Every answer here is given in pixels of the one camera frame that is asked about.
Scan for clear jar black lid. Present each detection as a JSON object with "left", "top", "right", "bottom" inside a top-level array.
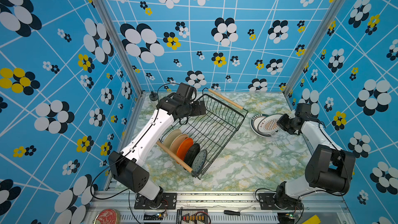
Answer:
[{"left": 149, "top": 91, "right": 159, "bottom": 108}]

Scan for white plate orange sunburst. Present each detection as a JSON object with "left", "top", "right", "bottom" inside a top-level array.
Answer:
[{"left": 258, "top": 114, "right": 283, "bottom": 137}]

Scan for red round tin lid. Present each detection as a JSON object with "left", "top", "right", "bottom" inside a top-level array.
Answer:
[{"left": 93, "top": 208, "right": 121, "bottom": 224}]

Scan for beige small plate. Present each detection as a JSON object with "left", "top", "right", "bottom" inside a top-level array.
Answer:
[{"left": 170, "top": 134, "right": 189, "bottom": 154}]

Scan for black small plate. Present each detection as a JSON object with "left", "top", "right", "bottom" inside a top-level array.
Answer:
[{"left": 183, "top": 143, "right": 201, "bottom": 167}]

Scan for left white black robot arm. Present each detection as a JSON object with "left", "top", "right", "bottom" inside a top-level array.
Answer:
[{"left": 108, "top": 83, "right": 206, "bottom": 207}]

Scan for cream small plate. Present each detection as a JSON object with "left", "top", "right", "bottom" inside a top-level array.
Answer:
[{"left": 163, "top": 129, "right": 182, "bottom": 149}]

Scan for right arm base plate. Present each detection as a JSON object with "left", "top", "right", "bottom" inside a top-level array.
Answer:
[{"left": 257, "top": 192, "right": 303, "bottom": 211}]

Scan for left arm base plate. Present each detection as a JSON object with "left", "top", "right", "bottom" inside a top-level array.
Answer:
[{"left": 134, "top": 193, "right": 177, "bottom": 210}]

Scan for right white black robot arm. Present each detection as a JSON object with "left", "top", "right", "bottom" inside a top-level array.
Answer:
[{"left": 274, "top": 103, "right": 356, "bottom": 208}]

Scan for small green circuit board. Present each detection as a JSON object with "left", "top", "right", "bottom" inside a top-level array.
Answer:
[{"left": 143, "top": 213, "right": 166, "bottom": 221}]

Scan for black terminal power board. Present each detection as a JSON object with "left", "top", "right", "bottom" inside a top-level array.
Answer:
[{"left": 176, "top": 208, "right": 211, "bottom": 224}]

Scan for yellow paper sheet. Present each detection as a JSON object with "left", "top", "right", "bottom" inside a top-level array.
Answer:
[{"left": 303, "top": 215, "right": 321, "bottom": 224}]

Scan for black wire dish rack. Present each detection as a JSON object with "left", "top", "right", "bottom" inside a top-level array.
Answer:
[{"left": 160, "top": 88, "right": 248, "bottom": 179}]

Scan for grey-green small plate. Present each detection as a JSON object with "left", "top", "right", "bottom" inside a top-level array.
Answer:
[{"left": 191, "top": 149, "right": 208, "bottom": 177}]

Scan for orange small plate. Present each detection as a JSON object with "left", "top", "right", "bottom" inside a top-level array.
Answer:
[{"left": 176, "top": 138, "right": 194, "bottom": 160}]

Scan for black screwdriver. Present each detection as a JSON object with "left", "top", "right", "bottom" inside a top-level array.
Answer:
[{"left": 223, "top": 210, "right": 253, "bottom": 216}]

